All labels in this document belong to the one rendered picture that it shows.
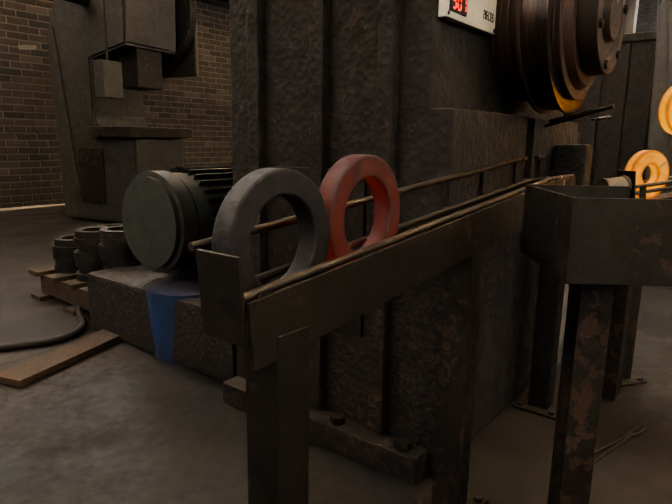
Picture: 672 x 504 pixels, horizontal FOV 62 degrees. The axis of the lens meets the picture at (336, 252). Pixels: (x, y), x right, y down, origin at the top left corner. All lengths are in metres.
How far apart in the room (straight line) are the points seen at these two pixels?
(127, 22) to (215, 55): 3.44
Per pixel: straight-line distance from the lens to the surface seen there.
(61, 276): 2.97
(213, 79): 8.62
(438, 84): 1.30
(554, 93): 1.54
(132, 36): 5.41
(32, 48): 7.28
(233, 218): 0.65
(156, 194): 2.12
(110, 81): 5.24
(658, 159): 2.09
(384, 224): 0.90
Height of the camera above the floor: 0.80
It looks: 11 degrees down
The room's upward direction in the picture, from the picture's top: 1 degrees clockwise
